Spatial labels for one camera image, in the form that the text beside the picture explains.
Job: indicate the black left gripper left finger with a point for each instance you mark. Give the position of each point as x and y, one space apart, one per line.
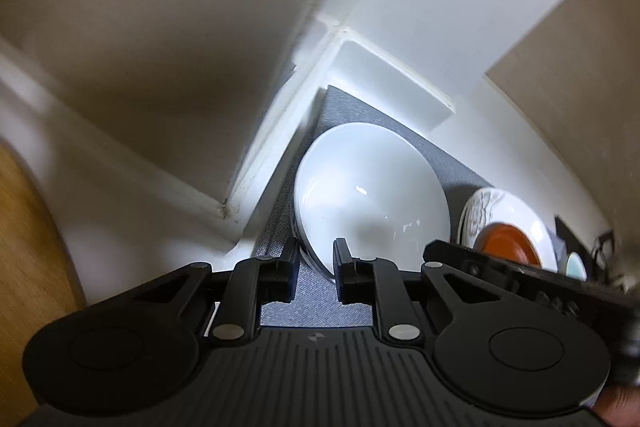
251 284

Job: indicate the person's right hand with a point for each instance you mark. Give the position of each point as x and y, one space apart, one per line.
619 406

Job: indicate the light blue ceramic bowl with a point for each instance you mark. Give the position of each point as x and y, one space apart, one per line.
574 268

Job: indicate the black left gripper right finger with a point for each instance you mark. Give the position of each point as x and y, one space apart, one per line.
378 284

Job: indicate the black gas stove top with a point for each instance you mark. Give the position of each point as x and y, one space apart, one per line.
595 252

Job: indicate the white ceramic bowl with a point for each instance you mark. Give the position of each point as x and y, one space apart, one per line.
365 184

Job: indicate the round wooden cutting board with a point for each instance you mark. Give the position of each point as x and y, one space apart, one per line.
38 280

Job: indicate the white square plate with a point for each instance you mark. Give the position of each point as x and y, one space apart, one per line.
491 206

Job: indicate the grey cloth mat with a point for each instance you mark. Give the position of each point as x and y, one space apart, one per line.
315 303

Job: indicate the orange plastic plate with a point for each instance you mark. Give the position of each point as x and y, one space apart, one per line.
506 242

